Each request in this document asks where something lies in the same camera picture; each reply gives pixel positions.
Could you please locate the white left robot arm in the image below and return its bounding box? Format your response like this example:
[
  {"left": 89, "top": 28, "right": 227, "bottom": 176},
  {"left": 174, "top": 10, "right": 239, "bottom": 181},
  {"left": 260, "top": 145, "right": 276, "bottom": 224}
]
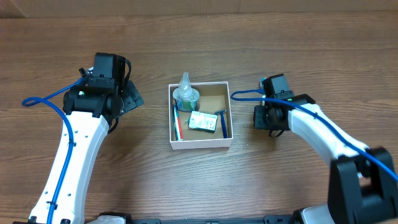
[{"left": 21, "top": 52, "right": 144, "bottom": 223}]

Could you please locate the green white toothbrush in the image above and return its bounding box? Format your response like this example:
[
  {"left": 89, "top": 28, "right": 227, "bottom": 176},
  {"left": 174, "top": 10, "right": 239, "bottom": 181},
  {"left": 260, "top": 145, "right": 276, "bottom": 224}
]
[{"left": 259, "top": 77, "right": 267, "bottom": 106}]

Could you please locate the pink cardboard box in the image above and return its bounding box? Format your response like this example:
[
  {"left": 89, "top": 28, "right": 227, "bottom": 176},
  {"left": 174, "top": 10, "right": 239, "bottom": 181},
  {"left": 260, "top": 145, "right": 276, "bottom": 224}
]
[{"left": 168, "top": 82, "right": 234, "bottom": 150}]

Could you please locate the teal toothpaste tube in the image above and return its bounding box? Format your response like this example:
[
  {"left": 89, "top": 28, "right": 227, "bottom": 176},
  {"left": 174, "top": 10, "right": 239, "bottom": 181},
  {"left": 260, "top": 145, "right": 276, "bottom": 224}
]
[{"left": 173, "top": 105, "right": 183, "bottom": 141}]

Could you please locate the green white soap bar pack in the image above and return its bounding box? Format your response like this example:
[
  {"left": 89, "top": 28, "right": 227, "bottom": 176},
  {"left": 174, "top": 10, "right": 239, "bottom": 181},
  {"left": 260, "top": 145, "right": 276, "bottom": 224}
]
[{"left": 188, "top": 111, "right": 218, "bottom": 133}]

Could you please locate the clear soap pump bottle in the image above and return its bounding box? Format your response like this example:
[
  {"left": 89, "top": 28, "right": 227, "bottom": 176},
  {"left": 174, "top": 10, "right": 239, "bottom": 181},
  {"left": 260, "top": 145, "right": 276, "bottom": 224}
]
[{"left": 172, "top": 72, "right": 200, "bottom": 113}]

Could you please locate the blue disposable razor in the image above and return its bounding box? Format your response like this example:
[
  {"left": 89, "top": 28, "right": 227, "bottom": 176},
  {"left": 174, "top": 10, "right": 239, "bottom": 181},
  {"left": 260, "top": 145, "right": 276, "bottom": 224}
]
[{"left": 215, "top": 109, "right": 228, "bottom": 139}]

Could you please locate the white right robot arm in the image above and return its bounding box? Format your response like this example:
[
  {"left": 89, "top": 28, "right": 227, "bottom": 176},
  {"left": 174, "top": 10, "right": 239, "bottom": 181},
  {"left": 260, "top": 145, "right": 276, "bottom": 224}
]
[{"left": 254, "top": 74, "right": 397, "bottom": 224}]

